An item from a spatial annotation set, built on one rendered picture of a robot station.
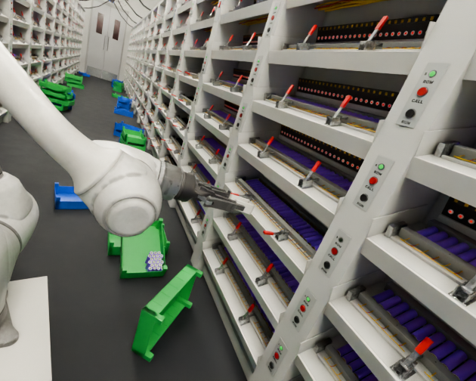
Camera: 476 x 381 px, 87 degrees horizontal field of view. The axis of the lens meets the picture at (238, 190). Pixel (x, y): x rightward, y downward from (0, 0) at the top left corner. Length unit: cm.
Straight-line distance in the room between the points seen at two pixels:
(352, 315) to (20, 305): 84
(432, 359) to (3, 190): 102
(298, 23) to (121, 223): 102
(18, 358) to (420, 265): 86
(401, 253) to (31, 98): 71
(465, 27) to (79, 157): 69
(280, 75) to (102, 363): 124
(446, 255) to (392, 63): 42
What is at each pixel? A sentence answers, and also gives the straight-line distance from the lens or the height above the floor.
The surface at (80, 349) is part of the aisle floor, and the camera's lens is 113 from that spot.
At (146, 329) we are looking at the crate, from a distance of 101.
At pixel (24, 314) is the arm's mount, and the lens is 89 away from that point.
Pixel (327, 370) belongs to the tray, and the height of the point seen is 36.
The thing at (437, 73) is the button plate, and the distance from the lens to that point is 64.
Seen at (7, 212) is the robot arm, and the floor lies 49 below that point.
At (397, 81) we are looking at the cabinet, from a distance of 93.
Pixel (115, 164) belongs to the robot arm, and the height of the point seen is 76.
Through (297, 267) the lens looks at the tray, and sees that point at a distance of 78.
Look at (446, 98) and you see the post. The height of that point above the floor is 104.
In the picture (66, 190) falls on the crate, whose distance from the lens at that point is 197.
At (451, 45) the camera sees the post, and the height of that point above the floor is 113.
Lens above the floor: 92
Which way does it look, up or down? 20 degrees down
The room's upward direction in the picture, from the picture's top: 20 degrees clockwise
